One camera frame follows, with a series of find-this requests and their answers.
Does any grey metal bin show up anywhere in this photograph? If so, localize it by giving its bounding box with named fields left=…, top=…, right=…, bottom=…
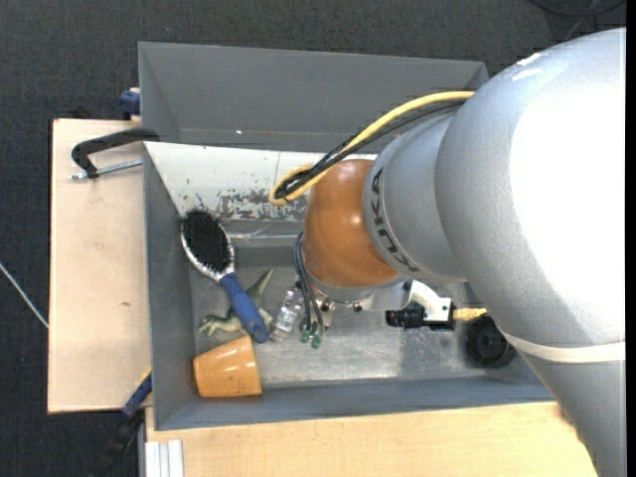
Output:
left=137, top=41, right=557, bottom=431

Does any green toy dinosaur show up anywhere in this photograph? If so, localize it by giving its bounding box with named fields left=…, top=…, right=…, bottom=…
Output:
left=197, top=267, right=275, bottom=338

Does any orange plastic cup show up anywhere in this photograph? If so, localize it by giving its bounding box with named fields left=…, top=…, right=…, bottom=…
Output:
left=192, top=335, right=264, bottom=398

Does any black round wheel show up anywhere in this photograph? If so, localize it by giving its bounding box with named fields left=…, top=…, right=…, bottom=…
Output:
left=464, top=315, right=519, bottom=370

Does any pale wood board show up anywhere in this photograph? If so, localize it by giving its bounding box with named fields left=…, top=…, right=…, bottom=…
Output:
left=47, top=118, right=153, bottom=414

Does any black cylinder on white bracket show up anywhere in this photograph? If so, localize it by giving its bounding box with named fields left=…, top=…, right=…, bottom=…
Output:
left=385, top=279, right=456, bottom=331

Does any blue handled black hairbrush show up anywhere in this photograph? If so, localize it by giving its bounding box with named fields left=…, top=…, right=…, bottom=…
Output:
left=179, top=209, right=270, bottom=345

